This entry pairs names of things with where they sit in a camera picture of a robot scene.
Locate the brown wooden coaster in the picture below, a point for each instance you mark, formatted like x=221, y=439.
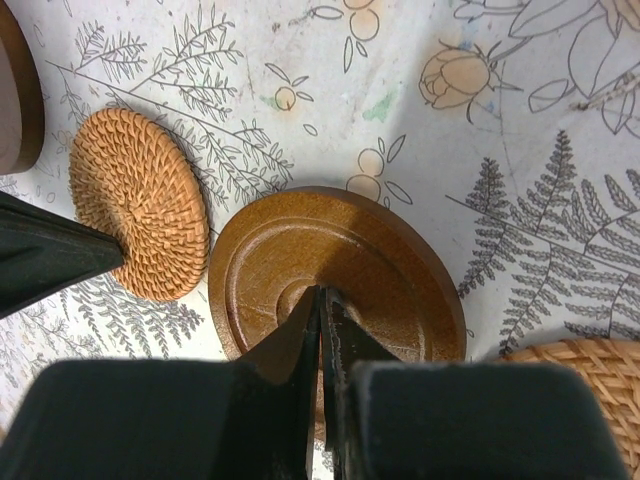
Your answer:
x=391, y=280
x=22, y=104

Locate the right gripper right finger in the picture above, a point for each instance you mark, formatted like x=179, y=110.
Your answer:
x=388, y=419

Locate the woven rattan coaster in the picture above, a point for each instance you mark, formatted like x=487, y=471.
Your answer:
x=129, y=180
x=611, y=369

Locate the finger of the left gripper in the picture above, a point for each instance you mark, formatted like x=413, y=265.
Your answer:
x=43, y=253

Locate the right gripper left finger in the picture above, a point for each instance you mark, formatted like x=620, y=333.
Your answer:
x=250, y=418

